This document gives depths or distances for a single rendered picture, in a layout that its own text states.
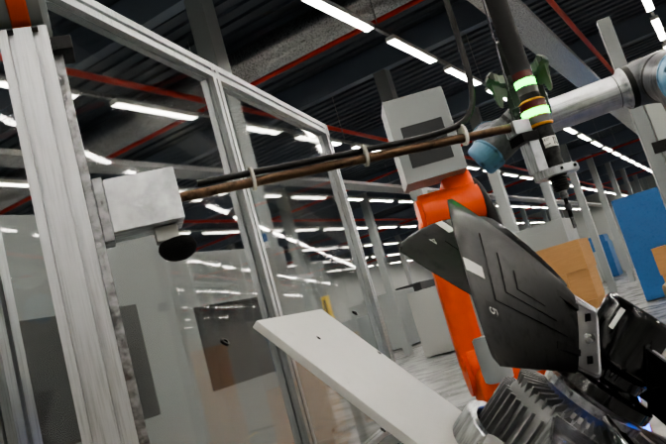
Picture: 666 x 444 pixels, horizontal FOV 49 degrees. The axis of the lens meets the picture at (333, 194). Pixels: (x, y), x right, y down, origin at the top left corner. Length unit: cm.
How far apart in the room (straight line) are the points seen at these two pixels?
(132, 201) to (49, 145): 12
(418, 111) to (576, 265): 442
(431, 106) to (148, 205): 432
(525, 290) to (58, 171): 59
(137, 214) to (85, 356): 18
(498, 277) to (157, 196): 44
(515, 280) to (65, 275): 54
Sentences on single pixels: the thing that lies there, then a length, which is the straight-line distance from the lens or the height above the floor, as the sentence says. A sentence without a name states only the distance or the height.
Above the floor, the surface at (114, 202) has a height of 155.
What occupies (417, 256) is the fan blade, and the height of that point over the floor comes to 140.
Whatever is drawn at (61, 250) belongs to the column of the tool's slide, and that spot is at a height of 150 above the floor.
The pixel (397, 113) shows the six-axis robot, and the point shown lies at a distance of 515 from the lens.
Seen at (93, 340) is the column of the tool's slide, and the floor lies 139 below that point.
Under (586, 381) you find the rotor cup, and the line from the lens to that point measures 102.
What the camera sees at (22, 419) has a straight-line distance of 102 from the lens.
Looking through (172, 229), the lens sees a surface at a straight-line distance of 97.
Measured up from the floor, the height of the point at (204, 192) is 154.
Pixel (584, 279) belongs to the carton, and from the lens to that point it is 913.
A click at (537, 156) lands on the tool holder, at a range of 116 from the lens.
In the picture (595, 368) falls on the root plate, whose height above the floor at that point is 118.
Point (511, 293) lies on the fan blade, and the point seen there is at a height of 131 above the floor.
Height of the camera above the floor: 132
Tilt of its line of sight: 10 degrees up
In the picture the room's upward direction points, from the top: 16 degrees counter-clockwise
